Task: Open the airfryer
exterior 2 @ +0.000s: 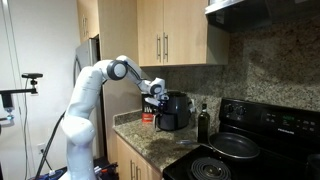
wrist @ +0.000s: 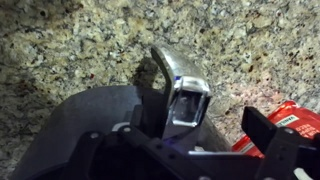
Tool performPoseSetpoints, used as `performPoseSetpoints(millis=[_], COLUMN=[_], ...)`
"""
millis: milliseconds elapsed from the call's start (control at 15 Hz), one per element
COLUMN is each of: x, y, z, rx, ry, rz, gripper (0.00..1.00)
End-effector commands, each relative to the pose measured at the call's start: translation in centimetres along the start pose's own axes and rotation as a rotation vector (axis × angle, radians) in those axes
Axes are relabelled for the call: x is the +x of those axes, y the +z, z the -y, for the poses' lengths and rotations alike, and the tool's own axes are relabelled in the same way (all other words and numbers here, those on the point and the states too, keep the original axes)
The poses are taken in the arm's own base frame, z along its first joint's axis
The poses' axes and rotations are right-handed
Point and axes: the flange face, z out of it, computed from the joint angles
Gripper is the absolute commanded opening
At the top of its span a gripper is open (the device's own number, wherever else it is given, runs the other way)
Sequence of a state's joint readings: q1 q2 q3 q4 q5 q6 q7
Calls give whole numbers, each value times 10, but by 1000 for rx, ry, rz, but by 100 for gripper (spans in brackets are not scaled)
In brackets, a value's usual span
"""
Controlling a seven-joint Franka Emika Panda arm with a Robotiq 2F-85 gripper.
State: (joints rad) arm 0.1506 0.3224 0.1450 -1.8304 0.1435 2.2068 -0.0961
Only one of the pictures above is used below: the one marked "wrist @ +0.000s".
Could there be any red black protein powder bag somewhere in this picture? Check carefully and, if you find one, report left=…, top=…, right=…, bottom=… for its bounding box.
left=231, top=100, right=320, bottom=159

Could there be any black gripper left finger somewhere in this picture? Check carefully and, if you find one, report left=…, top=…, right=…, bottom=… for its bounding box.
left=63, top=104, right=201, bottom=180

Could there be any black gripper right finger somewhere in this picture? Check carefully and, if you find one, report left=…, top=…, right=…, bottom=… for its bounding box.
left=240, top=106, right=320, bottom=180

